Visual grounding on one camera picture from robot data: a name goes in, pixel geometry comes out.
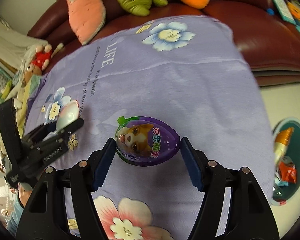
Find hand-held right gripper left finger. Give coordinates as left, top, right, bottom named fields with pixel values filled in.
left=15, top=137, right=115, bottom=240

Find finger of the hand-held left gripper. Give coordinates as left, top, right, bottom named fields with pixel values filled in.
left=22, top=124, right=59, bottom=142
left=52, top=118, right=85, bottom=140

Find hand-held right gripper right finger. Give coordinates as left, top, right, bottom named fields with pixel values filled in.
left=180, top=136, right=287, bottom=240

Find purple toy egg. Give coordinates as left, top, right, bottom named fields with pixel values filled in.
left=115, top=116, right=182, bottom=167

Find orange yellow snack wrapper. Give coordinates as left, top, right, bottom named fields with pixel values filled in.
left=274, top=127, right=294, bottom=165

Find orange snack packet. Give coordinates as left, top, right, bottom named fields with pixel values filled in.
left=277, top=162, right=297, bottom=184

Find person's left forearm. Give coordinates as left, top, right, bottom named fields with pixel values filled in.
left=6, top=182, right=34, bottom=230

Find cream plush toy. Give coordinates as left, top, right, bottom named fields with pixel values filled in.
left=5, top=80, right=33, bottom=120

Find brown plush bear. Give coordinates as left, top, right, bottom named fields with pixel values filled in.
left=24, top=64, right=43, bottom=83

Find red dressed plush bear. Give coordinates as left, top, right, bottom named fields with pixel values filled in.
left=30, top=42, right=64, bottom=70

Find purple floral tablecloth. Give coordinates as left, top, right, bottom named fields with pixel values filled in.
left=22, top=15, right=277, bottom=240

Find white blanket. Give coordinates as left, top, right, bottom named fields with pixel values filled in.
left=0, top=15, right=48, bottom=63

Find pink carrot plush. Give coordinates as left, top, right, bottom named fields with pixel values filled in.
left=65, top=0, right=107, bottom=45

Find dark red leather sofa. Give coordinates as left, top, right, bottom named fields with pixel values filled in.
left=27, top=0, right=300, bottom=85

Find teal book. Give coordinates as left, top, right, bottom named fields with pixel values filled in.
left=268, top=0, right=297, bottom=25

